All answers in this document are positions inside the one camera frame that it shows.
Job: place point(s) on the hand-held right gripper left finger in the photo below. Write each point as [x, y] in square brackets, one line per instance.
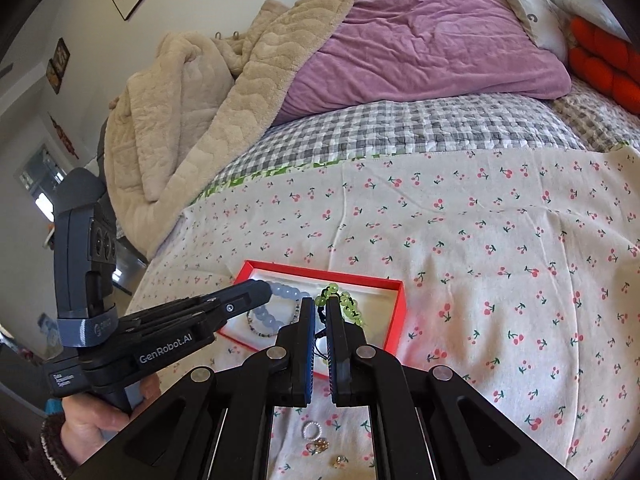
[306, 355]

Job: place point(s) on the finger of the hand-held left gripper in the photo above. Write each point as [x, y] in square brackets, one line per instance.
[240, 302]

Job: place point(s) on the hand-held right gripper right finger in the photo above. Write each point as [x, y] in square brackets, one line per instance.
[335, 355]

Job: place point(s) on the red jewelry box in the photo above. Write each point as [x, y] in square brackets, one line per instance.
[389, 320]

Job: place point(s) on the person's left forearm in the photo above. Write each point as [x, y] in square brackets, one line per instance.
[52, 452]

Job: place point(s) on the person's left hand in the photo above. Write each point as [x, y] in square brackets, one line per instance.
[85, 427]

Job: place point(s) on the window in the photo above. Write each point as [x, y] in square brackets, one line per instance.
[40, 180]

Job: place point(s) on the beige fleece blanket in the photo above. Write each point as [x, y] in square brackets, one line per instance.
[200, 110]

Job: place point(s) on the purple duvet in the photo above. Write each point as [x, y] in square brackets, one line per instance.
[425, 35]

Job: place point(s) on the white printed pillow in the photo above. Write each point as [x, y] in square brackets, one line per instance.
[530, 15]

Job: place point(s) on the orange knot cushion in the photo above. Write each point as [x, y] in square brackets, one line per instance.
[600, 65]

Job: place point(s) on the red wall decoration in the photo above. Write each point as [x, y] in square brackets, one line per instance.
[62, 132]

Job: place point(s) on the dark wall plaque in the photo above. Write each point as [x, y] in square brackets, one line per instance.
[61, 52]
[55, 77]

